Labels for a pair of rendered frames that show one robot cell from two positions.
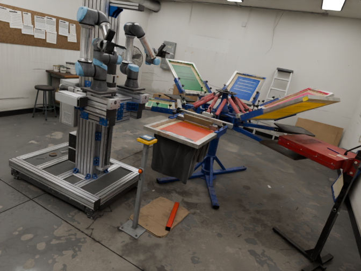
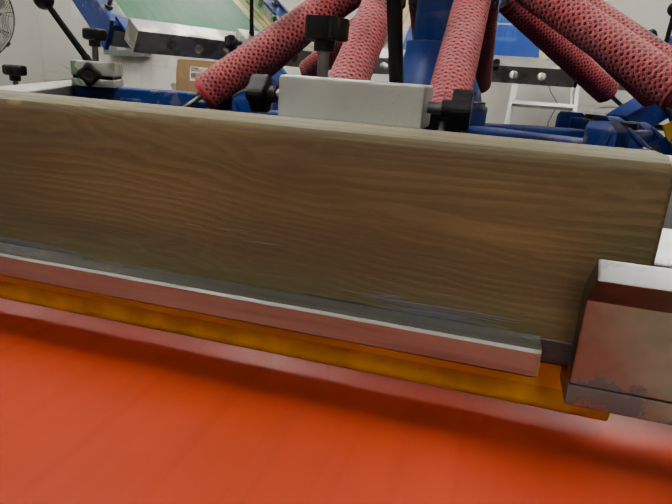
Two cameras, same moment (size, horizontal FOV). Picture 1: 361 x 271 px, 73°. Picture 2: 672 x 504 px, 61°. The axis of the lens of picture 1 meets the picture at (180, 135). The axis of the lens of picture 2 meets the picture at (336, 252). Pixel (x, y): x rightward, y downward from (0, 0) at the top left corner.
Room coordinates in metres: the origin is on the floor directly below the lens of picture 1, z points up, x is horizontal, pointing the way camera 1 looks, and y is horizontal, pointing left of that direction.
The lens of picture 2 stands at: (2.41, -0.18, 1.08)
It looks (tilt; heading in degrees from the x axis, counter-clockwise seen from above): 17 degrees down; 350
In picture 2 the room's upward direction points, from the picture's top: 4 degrees clockwise
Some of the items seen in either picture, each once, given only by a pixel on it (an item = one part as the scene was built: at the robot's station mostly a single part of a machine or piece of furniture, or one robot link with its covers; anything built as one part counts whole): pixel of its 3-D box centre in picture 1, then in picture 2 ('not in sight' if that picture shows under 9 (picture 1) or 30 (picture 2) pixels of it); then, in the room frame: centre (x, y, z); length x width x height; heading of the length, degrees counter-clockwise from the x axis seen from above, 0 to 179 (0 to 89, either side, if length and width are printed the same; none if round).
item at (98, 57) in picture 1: (100, 57); not in sight; (1.93, 0.71, 1.56); 0.11 x 0.08 x 0.11; 133
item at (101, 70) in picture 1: (99, 70); not in sight; (2.19, 0.81, 1.42); 0.13 x 0.12 x 0.14; 133
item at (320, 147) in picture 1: (318, 150); not in sight; (2.26, -1.33, 1.06); 0.61 x 0.46 x 0.12; 35
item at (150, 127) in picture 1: (188, 128); not in sight; (2.46, -0.07, 0.97); 0.79 x 0.58 x 0.04; 155
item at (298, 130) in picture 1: (264, 126); not in sight; (3.48, -1.17, 0.91); 1.34 x 0.40 x 0.08; 95
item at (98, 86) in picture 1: (99, 84); not in sight; (2.20, 0.81, 1.31); 0.15 x 0.15 x 0.10
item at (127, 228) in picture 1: (140, 186); not in sight; (1.99, 0.28, 0.48); 0.22 x 0.22 x 0.96; 65
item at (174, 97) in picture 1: (193, 106); not in sight; (3.96, -0.12, 0.91); 1.34 x 0.40 x 0.08; 35
